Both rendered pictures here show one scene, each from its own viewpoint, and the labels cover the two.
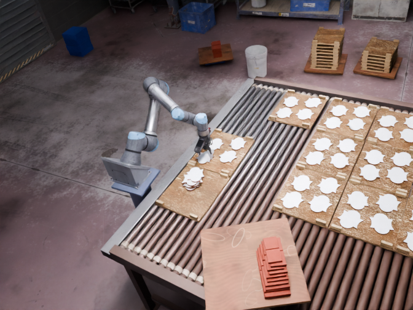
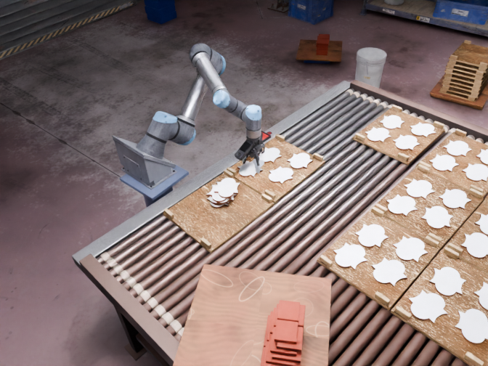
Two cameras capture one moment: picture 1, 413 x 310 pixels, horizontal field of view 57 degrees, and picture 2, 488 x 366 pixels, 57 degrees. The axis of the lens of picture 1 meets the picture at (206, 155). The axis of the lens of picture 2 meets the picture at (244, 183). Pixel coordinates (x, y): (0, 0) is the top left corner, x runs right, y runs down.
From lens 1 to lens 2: 0.51 m
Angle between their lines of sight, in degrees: 7
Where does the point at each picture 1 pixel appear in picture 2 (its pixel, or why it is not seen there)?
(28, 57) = (99, 12)
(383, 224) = (476, 328)
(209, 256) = (202, 304)
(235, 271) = (230, 337)
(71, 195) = (92, 181)
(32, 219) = (38, 199)
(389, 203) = not seen: outside the picture
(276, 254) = (291, 330)
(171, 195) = (188, 208)
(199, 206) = (218, 232)
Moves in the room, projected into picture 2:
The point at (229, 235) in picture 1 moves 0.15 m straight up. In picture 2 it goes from (240, 282) to (238, 258)
